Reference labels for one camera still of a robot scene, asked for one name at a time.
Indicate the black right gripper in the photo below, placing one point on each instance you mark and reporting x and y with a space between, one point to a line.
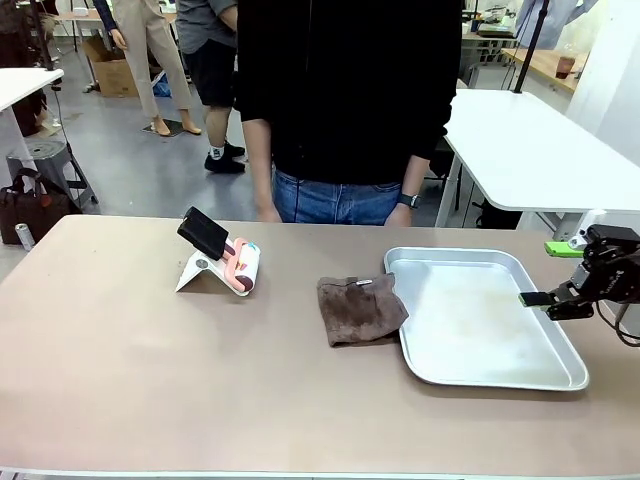
612 265

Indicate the brown cloth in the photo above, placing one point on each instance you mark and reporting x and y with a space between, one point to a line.
360 310

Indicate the person's right forearm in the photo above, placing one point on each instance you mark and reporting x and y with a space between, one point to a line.
257 160

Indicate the person's left forearm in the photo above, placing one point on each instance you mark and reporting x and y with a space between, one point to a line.
415 175

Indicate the person's left hand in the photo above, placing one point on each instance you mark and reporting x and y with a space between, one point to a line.
399 216

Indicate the person's right hand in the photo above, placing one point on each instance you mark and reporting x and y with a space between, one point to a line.
267 210

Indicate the black bag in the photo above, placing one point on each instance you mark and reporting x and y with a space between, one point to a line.
497 216

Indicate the silver metal tray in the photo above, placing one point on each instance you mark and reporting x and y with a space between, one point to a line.
475 325

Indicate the white table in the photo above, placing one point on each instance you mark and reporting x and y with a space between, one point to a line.
540 150
25 82

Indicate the black wristwatch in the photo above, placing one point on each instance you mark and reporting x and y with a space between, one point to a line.
408 201

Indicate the brown cup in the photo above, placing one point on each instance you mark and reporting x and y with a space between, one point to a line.
565 67

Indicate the wooden table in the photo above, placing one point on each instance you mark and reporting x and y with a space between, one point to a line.
545 67

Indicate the black pole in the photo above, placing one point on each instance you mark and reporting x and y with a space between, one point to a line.
527 50

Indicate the blue denim jeans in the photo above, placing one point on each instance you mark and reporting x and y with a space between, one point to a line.
335 202

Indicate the light blue shirt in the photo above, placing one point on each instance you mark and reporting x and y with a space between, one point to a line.
555 20

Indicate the black sweater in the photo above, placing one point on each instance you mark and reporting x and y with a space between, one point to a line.
350 90

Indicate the white folded stand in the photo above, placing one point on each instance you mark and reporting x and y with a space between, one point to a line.
200 272

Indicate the person in black shorts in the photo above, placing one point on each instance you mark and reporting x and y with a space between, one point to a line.
210 65

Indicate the blue bag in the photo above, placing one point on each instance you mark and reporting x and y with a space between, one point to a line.
162 89

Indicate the mannequin in beige trousers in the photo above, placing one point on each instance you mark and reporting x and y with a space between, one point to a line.
145 50

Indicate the cardboard box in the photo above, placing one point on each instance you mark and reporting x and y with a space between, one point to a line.
112 75

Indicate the dark brown bag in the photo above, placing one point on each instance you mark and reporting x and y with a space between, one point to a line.
40 205

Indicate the grey stool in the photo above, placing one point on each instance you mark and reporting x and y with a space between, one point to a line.
45 150

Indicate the silver can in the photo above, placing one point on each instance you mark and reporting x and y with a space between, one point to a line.
24 235

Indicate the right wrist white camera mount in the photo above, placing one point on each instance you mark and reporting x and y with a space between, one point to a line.
594 219

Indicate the dark mannequin base plate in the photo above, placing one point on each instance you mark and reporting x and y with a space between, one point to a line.
172 125

